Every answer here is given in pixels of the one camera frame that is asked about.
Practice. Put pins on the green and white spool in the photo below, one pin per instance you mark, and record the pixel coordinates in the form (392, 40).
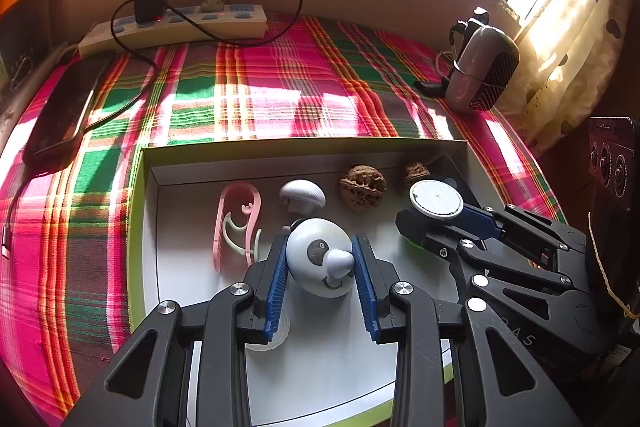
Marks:
(436, 202)

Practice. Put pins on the brown walnut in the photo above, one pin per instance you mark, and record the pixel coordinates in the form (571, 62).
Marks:
(362, 192)
(416, 172)

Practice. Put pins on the spotted cream curtain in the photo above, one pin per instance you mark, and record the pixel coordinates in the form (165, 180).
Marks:
(565, 57)

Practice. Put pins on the plaid tablecloth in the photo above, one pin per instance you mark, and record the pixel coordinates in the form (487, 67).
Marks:
(300, 97)

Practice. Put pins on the white cardboard box tray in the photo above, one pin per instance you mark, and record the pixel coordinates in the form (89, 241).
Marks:
(200, 297)

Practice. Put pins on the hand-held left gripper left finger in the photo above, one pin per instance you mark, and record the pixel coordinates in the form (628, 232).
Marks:
(275, 292)

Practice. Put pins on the beige power strip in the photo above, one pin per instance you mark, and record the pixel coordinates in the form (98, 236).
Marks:
(200, 24)

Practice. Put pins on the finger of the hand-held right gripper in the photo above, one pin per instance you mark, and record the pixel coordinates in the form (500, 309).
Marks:
(445, 247)
(477, 221)

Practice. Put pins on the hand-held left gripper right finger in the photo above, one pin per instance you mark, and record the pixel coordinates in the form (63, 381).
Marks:
(364, 287)

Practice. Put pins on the black speaker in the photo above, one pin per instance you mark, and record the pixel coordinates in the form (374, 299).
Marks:
(612, 162)

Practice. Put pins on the pink plastic clip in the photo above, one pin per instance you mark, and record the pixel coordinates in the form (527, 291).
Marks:
(222, 227)

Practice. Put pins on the black smartphone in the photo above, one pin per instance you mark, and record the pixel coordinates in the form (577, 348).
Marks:
(62, 107)

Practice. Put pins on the small silver heater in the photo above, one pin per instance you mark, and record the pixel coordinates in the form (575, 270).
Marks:
(480, 67)

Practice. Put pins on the white koala toy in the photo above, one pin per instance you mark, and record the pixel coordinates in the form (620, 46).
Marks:
(312, 257)

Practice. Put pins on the white mushroom-shaped knob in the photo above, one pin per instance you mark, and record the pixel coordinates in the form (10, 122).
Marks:
(301, 194)

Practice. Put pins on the black heater plug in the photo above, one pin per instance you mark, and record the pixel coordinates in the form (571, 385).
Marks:
(430, 87)

